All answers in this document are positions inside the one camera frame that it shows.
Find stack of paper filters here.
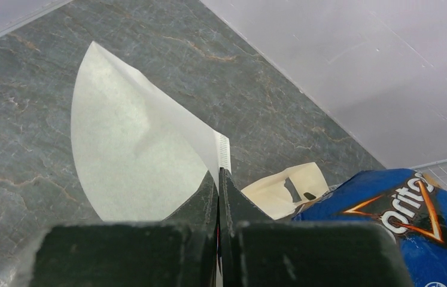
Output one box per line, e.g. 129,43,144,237
242,162,329,220

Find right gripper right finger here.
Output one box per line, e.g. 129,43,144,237
218,169,413,286

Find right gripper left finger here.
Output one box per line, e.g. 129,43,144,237
29,174,218,286

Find blue Doritos chip bag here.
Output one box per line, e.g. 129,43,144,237
294,169,447,286

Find white paper coffee filter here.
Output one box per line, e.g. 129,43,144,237
71,42,231,222

